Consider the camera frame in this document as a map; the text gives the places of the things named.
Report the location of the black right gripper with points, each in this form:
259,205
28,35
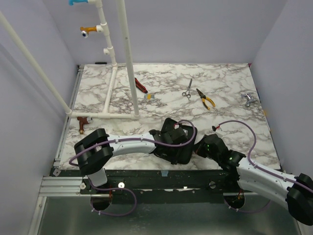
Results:
204,146

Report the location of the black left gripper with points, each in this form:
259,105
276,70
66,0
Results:
173,158

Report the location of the black zip tool case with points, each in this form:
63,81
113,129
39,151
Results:
184,154

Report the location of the silver thinning scissors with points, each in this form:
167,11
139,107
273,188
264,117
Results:
187,92

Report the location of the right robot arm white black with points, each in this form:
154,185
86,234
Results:
294,193

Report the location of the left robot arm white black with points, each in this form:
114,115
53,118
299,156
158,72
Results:
95,150

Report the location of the chrome faucet tap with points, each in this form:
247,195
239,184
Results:
249,99

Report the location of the red black utility knife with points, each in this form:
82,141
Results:
140,86

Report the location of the brown brass valve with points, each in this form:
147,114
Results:
82,122

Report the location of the orange tap on pipe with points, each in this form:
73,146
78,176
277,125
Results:
86,30

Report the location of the blue tap on pipe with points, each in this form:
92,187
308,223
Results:
72,2

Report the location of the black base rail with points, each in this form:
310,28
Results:
156,186

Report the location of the yellow handled pliers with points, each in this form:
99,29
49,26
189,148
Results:
204,99

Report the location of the aluminium extrusion frame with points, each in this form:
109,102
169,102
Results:
58,190

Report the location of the white PVC pipe frame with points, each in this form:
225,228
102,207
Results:
109,50

